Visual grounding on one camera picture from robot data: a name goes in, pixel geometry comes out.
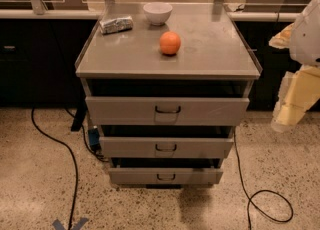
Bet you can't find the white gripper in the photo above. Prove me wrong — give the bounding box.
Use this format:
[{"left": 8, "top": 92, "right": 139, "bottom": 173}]
[{"left": 269, "top": 24, "right": 320, "bottom": 133}]

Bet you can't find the grey bottom drawer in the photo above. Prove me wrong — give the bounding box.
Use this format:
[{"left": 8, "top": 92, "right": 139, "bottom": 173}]
[{"left": 108, "top": 168, "right": 223, "bottom": 185}]

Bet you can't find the grey drawer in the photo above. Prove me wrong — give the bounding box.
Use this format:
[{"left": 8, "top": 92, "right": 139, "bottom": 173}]
[
  {"left": 108, "top": 168, "right": 223, "bottom": 185},
  {"left": 100, "top": 137, "right": 233, "bottom": 159},
  {"left": 86, "top": 96, "right": 249, "bottom": 126}
]

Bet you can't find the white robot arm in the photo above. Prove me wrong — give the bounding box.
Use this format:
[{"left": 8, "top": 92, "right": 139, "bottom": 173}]
[{"left": 269, "top": 0, "right": 320, "bottom": 133}]

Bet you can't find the grey metal drawer cabinet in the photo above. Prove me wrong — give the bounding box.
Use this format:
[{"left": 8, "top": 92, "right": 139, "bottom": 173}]
[{"left": 74, "top": 1, "right": 263, "bottom": 189}]

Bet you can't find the grey top drawer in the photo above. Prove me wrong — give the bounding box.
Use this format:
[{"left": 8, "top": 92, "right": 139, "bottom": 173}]
[{"left": 86, "top": 96, "right": 249, "bottom": 126}]

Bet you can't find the grey middle drawer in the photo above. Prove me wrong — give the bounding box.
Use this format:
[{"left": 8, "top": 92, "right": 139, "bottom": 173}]
[{"left": 100, "top": 137, "right": 233, "bottom": 159}]

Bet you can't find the orange fruit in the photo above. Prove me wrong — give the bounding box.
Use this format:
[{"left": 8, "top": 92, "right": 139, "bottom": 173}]
[{"left": 159, "top": 31, "right": 181, "bottom": 55}]

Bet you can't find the white bowl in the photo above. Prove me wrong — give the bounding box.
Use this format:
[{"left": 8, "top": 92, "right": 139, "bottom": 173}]
[{"left": 143, "top": 2, "right": 173, "bottom": 25}]

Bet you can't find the silver snack bag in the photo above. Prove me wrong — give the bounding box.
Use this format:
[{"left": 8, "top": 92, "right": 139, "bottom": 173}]
[{"left": 99, "top": 16, "right": 133, "bottom": 35}]

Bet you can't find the blue power box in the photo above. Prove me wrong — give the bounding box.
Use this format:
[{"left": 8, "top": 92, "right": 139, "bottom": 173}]
[{"left": 88, "top": 127, "right": 100, "bottom": 151}]

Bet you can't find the blue tape floor marker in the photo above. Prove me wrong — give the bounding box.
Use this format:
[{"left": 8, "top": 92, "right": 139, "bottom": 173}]
[{"left": 51, "top": 217, "right": 90, "bottom": 230}]

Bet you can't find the black cable right floor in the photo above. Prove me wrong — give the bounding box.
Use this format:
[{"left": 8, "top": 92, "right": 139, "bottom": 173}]
[{"left": 232, "top": 130, "right": 295, "bottom": 230}]

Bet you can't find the dark counter with white rail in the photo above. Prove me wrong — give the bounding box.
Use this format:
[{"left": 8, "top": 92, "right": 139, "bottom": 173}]
[{"left": 0, "top": 19, "right": 300, "bottom": 111}]

